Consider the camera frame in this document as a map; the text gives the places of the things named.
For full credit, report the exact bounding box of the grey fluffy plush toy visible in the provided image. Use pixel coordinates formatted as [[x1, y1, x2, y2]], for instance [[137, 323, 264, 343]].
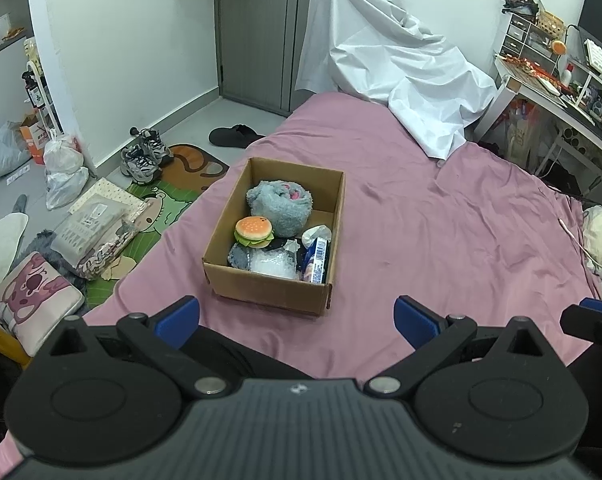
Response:
[[245, 179, 316, 239]]

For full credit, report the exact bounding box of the pink cartoon cushion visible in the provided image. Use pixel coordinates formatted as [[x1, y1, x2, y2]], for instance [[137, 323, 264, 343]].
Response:
[[0, 251, 86, 357]]

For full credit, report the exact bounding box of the white desk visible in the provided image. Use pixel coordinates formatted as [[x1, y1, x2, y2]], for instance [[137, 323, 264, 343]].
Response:
[[473, 52, 602, 186]]

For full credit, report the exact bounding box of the white plastic bag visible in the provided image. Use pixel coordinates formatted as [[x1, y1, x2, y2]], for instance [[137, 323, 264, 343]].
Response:
[[43, 129, 90, 210]]

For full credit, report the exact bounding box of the clear bag of white beads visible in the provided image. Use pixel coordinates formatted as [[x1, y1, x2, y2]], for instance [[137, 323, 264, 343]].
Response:
[[247, 247, 302, 281]]

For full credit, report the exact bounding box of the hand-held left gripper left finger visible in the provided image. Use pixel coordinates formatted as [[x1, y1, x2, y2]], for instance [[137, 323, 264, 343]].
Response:
[[28, 295, 232, 401]]

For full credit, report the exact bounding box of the grey plastic bag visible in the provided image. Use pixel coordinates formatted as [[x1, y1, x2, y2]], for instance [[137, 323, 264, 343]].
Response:
[[0, 120, 32, 184]]

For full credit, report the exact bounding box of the white soft wad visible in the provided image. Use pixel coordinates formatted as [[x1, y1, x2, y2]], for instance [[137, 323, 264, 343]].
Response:
[[301, 224, 333, 249]]

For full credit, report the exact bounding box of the brown cardboard box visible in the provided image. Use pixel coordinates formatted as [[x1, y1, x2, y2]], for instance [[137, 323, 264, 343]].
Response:
[[202, 156, 346, 317]]

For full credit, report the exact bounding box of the white shoe insole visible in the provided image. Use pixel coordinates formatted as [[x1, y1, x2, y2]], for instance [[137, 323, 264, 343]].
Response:
[[0, 211, 30, 302]]

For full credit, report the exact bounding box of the grey sneaker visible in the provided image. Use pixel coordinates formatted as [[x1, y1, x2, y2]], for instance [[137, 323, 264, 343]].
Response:
[[130, 128, 175, 167], [119, 144, 162, 185]]

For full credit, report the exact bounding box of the beige tote bag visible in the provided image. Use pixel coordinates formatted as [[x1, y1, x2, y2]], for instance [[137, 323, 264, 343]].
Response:
[[505, 101, 552, 172]]

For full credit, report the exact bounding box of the blue tissue pack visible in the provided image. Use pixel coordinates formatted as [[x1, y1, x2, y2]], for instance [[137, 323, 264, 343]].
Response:
[[300, 236, 332, 285]]

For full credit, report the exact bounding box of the squishy hamburger toy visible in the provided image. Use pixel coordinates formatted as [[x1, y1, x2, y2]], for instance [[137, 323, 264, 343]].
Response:
[[234, 215, 275, 250]]

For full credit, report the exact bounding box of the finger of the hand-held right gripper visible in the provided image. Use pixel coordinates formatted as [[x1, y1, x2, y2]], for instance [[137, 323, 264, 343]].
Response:
[[561, 297, 602, 357]]

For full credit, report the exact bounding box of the cartoon floor mat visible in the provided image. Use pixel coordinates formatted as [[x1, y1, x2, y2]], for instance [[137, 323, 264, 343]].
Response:
[[83, 143, 230, 307]]

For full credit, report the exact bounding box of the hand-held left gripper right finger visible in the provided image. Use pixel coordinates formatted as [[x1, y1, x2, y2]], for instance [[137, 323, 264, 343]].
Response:
[[365, 295, 578, 401]]

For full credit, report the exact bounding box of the dotted cream package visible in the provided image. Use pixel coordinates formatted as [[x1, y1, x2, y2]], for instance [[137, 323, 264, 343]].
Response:
[[69, 177, 148, 226]]

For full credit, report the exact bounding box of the patterned cloth bundle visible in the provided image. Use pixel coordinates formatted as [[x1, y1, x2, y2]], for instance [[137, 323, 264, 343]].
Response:
[[77, 224, 138, 282]]

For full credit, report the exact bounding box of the pink bed sheet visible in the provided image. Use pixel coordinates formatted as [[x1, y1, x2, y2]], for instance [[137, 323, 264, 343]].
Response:
[[0, 92, 602, 480]]

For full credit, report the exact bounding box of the grey drawer organizer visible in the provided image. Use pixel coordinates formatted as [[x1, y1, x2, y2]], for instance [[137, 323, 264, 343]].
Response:
[[500, 9, 556, 65]]

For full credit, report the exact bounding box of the grey-blue knitted pad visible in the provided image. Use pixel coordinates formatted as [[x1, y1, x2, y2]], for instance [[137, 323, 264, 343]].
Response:
[[227, 241, 256, 272]]

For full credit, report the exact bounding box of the grey door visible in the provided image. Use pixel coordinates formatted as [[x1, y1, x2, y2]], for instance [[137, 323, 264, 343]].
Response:
[[215, 0, 362, 117]]

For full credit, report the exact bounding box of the orange cardboard box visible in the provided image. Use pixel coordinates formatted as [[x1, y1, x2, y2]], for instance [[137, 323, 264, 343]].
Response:
[[19, 114, 49, 166]]

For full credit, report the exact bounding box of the wicker basket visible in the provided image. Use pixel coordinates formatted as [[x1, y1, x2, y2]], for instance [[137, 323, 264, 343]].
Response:
[[536, 9, 566, 41]]

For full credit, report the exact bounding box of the white cover sheet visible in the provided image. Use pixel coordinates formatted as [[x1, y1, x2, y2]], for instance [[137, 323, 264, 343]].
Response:
[[294, 0, 498, 162]]

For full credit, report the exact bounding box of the clear wrapped grey package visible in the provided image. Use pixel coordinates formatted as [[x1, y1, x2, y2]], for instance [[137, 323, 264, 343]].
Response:
[[50, 198, 132, 267]]

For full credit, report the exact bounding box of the black slipper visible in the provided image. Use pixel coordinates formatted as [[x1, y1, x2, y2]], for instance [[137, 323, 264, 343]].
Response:
[[209, 123, 266, 149]]

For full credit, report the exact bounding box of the white storage rack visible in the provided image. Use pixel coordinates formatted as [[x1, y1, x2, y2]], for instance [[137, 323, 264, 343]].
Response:
[[22, 37, 64, 133]]

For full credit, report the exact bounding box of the pink cable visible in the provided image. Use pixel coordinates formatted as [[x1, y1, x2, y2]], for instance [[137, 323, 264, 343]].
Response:
[[557, 217, 590, 262]]

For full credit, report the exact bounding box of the grey fuzzy rug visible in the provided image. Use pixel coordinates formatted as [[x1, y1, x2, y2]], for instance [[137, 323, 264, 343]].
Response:
[[30, 229, 89, 292]]

